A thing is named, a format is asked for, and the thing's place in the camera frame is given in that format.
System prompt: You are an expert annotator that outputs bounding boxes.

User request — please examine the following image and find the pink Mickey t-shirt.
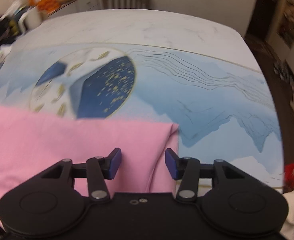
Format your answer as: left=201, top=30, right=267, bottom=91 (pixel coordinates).
left=0, top=107, right=178, bottom=199

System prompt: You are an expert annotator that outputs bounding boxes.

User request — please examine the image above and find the white mug with handle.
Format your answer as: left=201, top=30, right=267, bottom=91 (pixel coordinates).
left=18, top=7, right=43, bottom=34

